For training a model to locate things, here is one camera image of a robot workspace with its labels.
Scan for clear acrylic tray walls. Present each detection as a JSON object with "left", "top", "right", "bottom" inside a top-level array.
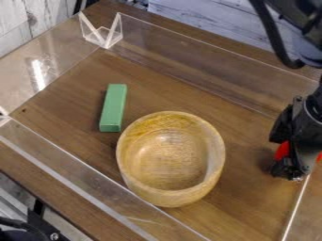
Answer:
[{"left": 0, "top": 13, "right": 317, "bottom": 241}]

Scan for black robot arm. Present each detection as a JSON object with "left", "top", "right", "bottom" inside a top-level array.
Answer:
[{"left": 254, "top": 0, "right": 322, "bottom": 181}]

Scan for wooden bowl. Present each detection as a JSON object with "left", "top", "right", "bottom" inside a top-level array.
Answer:
[{"left": 117, "top": 111, "right": 226, "bottom": 208}]

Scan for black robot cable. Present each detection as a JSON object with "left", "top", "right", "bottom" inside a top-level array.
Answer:
[{"left": 248, "top": 0, "right": 308, "bottom": 70}]

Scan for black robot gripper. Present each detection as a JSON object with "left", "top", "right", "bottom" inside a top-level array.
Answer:
[{"left": 269, "top": 85, "right": 322, "bottom": 181}]

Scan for green rectangular block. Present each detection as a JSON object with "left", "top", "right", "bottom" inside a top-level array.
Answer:
[{"left": 99, "top": 84, "right": 127, "bottom": 132}]

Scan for red plush strawberry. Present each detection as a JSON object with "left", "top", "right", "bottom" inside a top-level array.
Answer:
[{"left": 274, "top": 141, "right": 322, "bottom": 162}]

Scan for black clamp mount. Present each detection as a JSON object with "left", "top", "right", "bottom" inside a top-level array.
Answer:
[{"left": 0, "top": 201, "right": 71, "bottom": 241}]

